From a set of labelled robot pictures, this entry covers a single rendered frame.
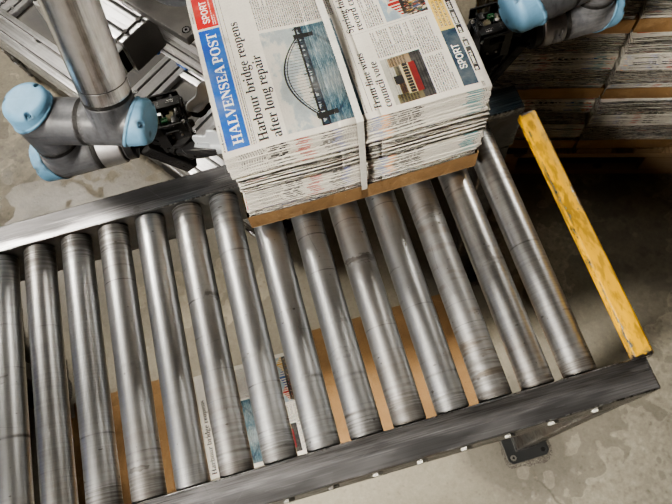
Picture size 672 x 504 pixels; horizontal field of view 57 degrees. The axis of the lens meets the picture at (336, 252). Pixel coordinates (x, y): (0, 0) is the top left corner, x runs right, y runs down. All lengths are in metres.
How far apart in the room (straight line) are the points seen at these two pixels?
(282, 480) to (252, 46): 0.60
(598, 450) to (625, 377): 0.83
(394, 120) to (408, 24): 0.14
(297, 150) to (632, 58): 0.98
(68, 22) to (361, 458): 0.70
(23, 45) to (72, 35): 1.38
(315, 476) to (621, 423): 1.08
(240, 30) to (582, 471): 1.35
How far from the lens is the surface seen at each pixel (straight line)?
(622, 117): 1.83
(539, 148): 1.07
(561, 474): 1.76
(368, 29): 0.91
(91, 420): 1.01
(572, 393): 0.95
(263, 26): 0.93
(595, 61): 1.60
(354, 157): 0.90
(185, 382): 0.97
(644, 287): 1.94
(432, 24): 0.91
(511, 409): 0.93
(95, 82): 0.96
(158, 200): 1.09
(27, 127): 1.06
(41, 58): 2.24
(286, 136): 0.81
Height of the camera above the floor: 1.70
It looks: 67 degrees down
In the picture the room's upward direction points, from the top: 12 degrees counter-clockwise
